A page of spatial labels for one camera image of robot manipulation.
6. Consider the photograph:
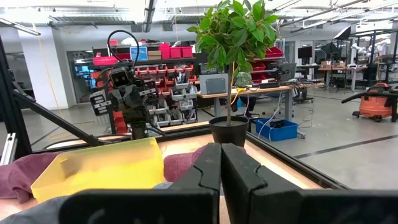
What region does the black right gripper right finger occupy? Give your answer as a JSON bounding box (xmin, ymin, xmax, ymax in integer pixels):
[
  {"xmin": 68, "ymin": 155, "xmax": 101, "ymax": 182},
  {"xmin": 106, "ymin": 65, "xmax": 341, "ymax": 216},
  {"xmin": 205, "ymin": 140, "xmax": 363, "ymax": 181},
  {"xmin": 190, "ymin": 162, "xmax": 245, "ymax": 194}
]
[{"xmin": 221, "ymin": 142, "xmax": 398, "ymax": 224}]

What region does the silver aluminium bar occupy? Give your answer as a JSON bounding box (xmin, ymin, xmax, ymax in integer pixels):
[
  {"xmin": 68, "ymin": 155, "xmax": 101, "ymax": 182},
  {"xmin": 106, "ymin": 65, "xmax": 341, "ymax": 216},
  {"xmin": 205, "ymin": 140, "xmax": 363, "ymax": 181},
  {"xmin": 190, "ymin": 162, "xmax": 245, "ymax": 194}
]
[{"xmin": 0, "ymin": 133, "xmax": 19, "ymax": 166}]

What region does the black camera cable loop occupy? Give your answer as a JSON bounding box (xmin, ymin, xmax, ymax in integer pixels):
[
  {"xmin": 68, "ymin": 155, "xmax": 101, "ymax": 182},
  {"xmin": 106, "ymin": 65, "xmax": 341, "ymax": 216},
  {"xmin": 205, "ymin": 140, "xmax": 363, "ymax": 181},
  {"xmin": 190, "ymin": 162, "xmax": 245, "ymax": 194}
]
[{"xmin": 106, "ymin": 29, "xmax": 141, "ymax": 72}]

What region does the orange shop vacuum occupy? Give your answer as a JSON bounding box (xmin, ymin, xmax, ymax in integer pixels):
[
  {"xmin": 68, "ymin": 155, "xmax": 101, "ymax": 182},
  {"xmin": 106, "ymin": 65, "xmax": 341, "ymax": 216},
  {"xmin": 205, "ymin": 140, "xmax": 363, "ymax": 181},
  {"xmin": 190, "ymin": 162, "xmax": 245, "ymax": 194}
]
[{"xmin": 341, "ymin": 82, "xmax": 398, "ymax": 123}]

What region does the grey cloth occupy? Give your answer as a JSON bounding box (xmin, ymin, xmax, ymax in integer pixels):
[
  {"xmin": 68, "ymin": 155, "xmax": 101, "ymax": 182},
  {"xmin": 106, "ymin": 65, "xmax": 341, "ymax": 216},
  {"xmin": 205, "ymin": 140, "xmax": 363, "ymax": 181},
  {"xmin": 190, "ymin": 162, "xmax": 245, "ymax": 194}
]
[{"xmin": 0, "ymin": 182, "xmax": 174, "ymax": 224}]

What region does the yellow cable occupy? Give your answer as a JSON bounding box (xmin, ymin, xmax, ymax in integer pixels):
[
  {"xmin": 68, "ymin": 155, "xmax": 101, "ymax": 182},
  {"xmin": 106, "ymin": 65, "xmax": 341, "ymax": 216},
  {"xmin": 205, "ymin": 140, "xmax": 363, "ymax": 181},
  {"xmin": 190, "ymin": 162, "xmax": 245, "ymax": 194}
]
[{"xmin": 229, "ymin": 62, "xmax": 247, "ymax": 106}]

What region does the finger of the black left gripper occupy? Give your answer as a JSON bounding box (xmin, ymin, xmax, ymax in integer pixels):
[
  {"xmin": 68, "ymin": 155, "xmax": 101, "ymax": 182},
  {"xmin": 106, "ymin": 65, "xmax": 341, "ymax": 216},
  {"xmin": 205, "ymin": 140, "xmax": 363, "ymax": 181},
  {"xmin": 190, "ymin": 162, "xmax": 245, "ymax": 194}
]
[
  {"xmin": 112, "ymin": 88, "xmax": 128, "ymax": 111},
  {"xmin": 124, "ymin": 84, "xmax": 141, "ymax": 108}
]

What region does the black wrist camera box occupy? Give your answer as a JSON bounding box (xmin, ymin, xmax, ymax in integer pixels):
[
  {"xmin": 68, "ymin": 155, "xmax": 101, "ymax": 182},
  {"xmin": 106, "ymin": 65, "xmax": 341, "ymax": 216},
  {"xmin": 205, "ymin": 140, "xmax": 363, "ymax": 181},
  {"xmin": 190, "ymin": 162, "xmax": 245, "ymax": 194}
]
[{"xmin": 108, "ymin": 67, "xmax": 132, "ymax": 90}]

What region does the black office chair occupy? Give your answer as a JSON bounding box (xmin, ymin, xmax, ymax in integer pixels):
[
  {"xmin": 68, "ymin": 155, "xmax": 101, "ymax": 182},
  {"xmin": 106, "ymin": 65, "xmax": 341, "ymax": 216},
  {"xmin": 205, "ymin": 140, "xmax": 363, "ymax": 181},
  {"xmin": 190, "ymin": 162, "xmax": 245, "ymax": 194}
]
[{"xmin": 238, "ymin": 94, "xmax": 261, "ymax": 119}]

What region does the wooden desk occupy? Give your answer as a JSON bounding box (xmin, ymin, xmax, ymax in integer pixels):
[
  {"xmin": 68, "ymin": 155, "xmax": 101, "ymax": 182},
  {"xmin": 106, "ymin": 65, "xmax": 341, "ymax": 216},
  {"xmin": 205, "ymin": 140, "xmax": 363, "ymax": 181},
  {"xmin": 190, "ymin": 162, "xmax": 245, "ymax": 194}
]
[{"xmin": 197, "ymin": 85, "xmax": 295, "ymax": 123}]

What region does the shelf with red bins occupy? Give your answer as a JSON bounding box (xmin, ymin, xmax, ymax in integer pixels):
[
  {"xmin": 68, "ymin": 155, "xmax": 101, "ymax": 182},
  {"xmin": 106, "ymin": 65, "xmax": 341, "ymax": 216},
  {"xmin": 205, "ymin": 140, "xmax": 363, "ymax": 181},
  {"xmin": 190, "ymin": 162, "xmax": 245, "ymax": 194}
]
[{"xmin": 248, "ymin": 45, "xmax": 285, "ymax": 85}]

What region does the green plant in black pot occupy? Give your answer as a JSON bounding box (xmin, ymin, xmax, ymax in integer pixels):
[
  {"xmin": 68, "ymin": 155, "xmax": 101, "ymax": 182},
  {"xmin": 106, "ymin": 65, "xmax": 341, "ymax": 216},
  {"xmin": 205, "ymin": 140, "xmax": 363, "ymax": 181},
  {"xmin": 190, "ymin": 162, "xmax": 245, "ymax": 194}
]
[{"xmin": 186, "ymin": 0, "xmax": 280, "ymax": 148}]

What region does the blue floor bin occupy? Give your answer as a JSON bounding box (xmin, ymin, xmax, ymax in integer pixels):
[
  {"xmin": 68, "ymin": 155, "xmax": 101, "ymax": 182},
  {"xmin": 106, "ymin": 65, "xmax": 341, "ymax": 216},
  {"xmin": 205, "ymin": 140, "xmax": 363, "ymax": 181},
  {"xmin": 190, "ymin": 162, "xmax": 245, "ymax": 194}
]
[{"xmin": 254, "ymin": 117, "xmax": 299, "ymax": 142}]

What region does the black studio light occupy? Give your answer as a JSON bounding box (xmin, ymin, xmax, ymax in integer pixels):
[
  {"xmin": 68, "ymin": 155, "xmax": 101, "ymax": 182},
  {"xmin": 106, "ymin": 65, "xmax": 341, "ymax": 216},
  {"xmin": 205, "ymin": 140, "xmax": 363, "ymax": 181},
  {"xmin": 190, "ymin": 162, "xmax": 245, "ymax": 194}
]
[{"xmin": 332, "ymin": 25, "xmax": 353, "ymax": 41}]

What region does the long red storage bin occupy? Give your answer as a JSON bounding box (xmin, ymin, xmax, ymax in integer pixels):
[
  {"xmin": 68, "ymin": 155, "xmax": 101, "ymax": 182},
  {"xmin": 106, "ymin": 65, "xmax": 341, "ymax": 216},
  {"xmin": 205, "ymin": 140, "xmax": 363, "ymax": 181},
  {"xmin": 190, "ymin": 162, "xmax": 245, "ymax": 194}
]
[{"xmin": 92, "ymin": 55, "xmax": 119, "ymax": 67}]

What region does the yellow plastic container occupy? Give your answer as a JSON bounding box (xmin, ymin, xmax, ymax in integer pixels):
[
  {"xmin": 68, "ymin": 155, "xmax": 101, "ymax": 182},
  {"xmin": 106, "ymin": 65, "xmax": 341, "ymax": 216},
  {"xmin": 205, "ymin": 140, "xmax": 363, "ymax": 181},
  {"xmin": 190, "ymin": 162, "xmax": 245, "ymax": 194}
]
[{"xmin": 30, "ymin": 138, "xmax": 165, "ymax": 203}]

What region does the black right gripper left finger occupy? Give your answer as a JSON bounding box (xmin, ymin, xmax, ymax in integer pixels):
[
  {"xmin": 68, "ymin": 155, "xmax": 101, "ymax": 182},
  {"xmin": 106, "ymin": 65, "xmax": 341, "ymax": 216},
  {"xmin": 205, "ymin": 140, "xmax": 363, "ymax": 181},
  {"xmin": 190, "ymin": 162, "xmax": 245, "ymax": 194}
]
[{"xmin": 58, "ymin": 142, "xmax": 222, "ymax": 224}]

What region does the green patterned bag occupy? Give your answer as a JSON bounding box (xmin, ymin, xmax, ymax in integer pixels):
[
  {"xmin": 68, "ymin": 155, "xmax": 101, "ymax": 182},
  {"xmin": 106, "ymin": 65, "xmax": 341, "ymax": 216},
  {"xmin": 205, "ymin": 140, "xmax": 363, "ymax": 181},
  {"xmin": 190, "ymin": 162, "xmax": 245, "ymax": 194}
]
[{"xmin": 234, "ymin": 71, "xmax": 254, "ymax": 88}]

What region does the grey monitor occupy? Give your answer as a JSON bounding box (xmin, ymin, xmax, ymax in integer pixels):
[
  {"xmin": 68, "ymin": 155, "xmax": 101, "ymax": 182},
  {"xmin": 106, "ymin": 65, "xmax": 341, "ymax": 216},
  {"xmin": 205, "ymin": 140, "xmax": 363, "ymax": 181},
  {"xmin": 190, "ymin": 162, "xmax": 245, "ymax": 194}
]
[{"xmin": 277, "ymin": 62, "xmax": 298, "ymax": 83}]

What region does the black frame post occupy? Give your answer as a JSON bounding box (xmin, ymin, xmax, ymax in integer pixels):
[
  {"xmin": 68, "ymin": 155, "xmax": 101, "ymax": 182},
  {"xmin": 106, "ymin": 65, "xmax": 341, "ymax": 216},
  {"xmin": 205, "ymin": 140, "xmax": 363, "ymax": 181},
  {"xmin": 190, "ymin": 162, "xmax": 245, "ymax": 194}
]
[{"xmin": 0, "ymin": 34, "xmax": 34, "ymax": 161}]

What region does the black table border frame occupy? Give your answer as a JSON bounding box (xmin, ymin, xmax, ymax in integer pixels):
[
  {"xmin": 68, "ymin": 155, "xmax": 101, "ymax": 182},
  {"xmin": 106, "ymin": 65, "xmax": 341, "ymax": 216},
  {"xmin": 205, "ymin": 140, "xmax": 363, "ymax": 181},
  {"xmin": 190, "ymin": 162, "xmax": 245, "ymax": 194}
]
[{"xmin": 40, "ymin": 123, "xmax": 349, "ymax": 190}]

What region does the blue sign box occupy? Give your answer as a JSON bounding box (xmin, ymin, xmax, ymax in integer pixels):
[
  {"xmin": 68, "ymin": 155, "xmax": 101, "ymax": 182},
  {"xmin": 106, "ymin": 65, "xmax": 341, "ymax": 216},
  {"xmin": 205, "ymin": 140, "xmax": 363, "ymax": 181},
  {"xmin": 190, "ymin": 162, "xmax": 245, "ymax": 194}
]
[{"xmin": 129, "ymin": 45, "xmax": 149, "ymax": 62}]

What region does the shelf rack with small bins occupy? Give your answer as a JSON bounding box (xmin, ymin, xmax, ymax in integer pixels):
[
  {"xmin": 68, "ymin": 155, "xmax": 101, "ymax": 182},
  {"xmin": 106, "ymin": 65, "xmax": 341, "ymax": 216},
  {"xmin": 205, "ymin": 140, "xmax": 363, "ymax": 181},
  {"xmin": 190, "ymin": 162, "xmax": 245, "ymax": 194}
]
[{"xmin": 90, "ymin": 40, "xmax": 200, "ymax": 134}]

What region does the black diagonal frame brace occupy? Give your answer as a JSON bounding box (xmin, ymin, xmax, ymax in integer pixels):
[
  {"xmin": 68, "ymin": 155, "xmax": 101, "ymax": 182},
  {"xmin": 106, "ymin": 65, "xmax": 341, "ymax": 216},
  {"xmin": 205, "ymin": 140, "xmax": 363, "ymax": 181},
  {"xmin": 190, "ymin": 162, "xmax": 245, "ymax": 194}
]
[{"xmin": 12, "ymin": 89, "xmax": 109, "ymax": 147}]

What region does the black monitor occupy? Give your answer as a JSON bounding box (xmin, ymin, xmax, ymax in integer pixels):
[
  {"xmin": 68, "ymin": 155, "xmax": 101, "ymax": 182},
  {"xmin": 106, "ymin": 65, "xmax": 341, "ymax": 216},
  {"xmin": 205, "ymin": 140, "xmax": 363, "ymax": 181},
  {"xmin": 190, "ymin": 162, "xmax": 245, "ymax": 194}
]
[{"xmin": 297, "ymin": 45, "xmax": 313, "ymax": 60}]

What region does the wooden work table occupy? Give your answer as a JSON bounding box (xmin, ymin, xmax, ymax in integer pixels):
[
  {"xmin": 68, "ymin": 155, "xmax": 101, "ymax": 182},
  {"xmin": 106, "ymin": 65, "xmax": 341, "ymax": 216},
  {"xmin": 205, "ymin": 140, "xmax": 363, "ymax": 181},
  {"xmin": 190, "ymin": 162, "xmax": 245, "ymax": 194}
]
[{"xmin": 317, "ymin": 64, "xmax": 368, "ymax": 91}]

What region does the grey metal case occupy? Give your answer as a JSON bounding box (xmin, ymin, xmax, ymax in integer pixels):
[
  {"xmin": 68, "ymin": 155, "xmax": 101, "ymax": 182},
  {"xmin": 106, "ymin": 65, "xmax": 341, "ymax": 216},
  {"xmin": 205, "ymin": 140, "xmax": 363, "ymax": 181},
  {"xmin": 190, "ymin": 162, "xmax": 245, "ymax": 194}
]
[{"xmin": 198, "ymin": 73, "xmax": 229, "ymax": 95}]

